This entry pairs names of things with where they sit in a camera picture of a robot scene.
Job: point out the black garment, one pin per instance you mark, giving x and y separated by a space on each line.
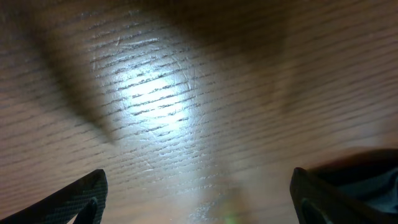
370 177

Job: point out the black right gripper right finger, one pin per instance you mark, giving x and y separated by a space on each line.
316 201

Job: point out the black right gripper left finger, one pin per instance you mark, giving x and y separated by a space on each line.
82 201

